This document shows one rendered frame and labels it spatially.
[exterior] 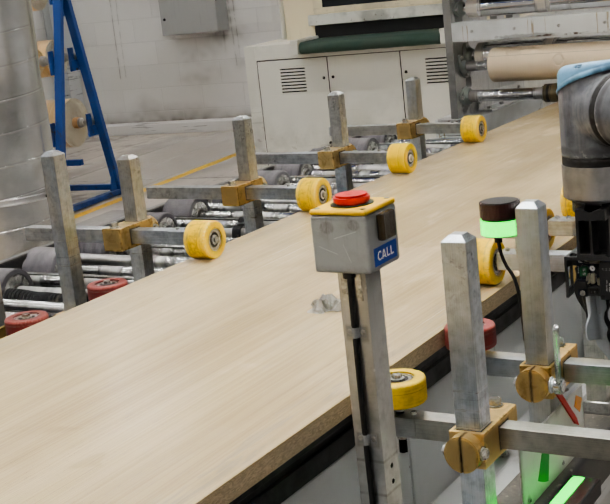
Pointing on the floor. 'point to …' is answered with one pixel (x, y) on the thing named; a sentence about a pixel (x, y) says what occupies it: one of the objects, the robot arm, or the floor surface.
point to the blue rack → (88, 98)
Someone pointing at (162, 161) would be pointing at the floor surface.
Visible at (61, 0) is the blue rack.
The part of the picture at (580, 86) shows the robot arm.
